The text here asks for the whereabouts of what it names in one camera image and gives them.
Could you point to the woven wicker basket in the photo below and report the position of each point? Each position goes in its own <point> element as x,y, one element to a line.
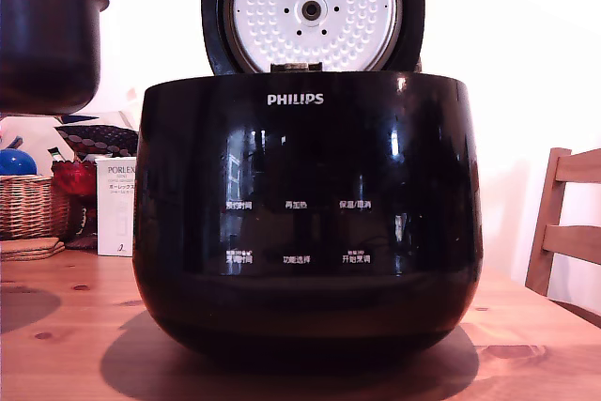
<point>33,208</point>

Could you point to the white Porlex box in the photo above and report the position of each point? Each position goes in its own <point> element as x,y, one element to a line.
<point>115,213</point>

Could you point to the cork coaster stack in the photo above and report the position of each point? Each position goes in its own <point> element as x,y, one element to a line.
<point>33,249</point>

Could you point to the wooden chair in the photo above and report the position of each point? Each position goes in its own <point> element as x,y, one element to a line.
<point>563,232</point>

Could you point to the black Philips rice cooker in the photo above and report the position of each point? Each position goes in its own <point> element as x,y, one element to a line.
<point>300,232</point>

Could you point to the dotted dark cloth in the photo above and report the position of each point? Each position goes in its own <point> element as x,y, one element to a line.
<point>101,138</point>

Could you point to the blue ball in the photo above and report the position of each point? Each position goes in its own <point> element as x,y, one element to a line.
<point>16,162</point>

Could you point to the black pot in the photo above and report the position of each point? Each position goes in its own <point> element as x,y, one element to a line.
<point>47,44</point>

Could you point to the red glass bowl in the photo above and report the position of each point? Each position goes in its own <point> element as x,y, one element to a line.
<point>75,178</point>

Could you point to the rice cooker lid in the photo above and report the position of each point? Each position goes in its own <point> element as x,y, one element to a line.
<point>312,6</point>

